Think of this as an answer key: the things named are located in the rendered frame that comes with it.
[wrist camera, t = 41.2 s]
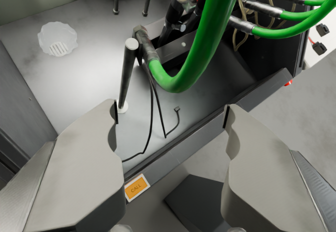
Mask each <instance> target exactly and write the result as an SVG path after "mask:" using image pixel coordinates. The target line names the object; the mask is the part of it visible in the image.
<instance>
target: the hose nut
mask: <svg viewBox="0 0 336 232"><path fill-rule="evenodd" d="M141 30H142V31H145V32H146V33H147V35H148V32H147V30H146V28H145V27H143V26H141V25H138V26H136V27H134V28H133V37H134V39H136V33H137V32H138V31H141Z"/></svg>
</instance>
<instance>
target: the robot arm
mask: <svg viewBox="0 0 336 232"><path fill-rule="evenodd" d="M116 124H119V121H118V109H117V100H116V99H106V100H104V101H103V102H101V103H100V104H98V105H97V106H95V107H94V108H92V109H91V110H89V111H88V112H86V113H85V114H83V115H82V116H81V117H80V118H78V119H77V120H76V121H74V122H73V123H72V124H71V125H70V126H68V127H67V128H66V129H65V130H64V131H63V132H62V133H61V134H60V135H59V136H58V137H57V138H56V139H55V141H49V142H46V143H45V144H44V145H43V146H42V147H41V148H40V149H39V150H38V151H37V152H36V154H35V155H34V156H33V157H32V158H31V159H30V160H29V161H28V162H27V163H26V164H25V165H24V166H23V167H22V168H21V169H20V171H19V172H18V173H17V174H16V175H15V176H14V177H13V178H12V179H11V180H10V181H9V182H8V183H7V184H6V185H5V186H4V188H3V189H2V190H1V191H0V232H108V231H109V230H110V229H111V230H110V232H133V231H132V229H131V227H130V226H128V225H124V224H117V223H118V222H119V221H120V220H121V219H122V218H123V216H124V215H125V213H126V196H125V183H124V174H123V166H122V160H121V159H120V157H118V156H117V155H116V154H115V153H114V152H115V150H116V148H117V139H116V128H115V126H116ZM222 128H224V129H225V130H226V132H227V133H228V135H229V137H228V141H227V145H226V149H225V151H226V153H227V155H228V156H229V158H230V160H231V161H230V163H229V166H228V169H227V173H226V177H225V180H224V184H223V188H222V192H221V209H220V211H221V215H222V217H223V218H224V220H225V221H226V222H227V223H228V224H229V225H230V226H231V228H229V229H228V231H227V232H336V190H335V189H334V188H333V187H332V186H331V185H330V184H329V183H328V182H327V181H326V180H325V179H324V178H323V176H322V175H321V174H320V173H319V172H318V171H317V170H316V169H315V168H314V167H313V166H312V165H311V164H310V163H309V162H308V161H307V160H306V159H305V158H304V156H303V155H302V154H301V153H300V152H299V151H296V150H290V149H289V148H288V147H287V145H286V144H285V143H284V142H283V141H282V140H281V139H280V138H279V137H278V136H277V135H276V134H275V133H274V132H273V131H272V130H270V129H269V128H268V127H267V126H265V125H264V124H263V123H261V122H260V121H259V120H257V119H256V118H254V117H253V116H252V115H251V114H249V113H248V112H246V111H245V110H244V109H242V108H241V107H239V106H238V105H236V104H226V105H225V107H224V112H223V125H222ZM116 224H117V225H116Z"/></svg>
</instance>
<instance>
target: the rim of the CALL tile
mask: <svg viewBox="0 0 336 232"><path fill-rule="evenodd" d="M141 177H143V179H144V181H145V182H146V184H147V187H146V188H144V189H143V190H142V191H140V192H139V193H138V194H137V195H135V196H134V197H133V198H131V199H129V197H128V196H127V194H126V193H125V197H126V198H127V200H128V202H131V201H132V200H133V199H135V198H136V197H137V196H138V195H140V194H141V193H142V192H144V191H145V190H146V189H148V188H149V187H150V185H149V183H148V182H147V180H146V178H145V177H144V175H143V174H141V175H140V176H138V177H137V178H135V179H134V180H133V181H131V182H130V183H128V184H127V185H126V186H124V188H127V187H128V186H130V185H131V184H132V183H134V182H135V181H136V180H138V179H139V178H141Z"/></svg>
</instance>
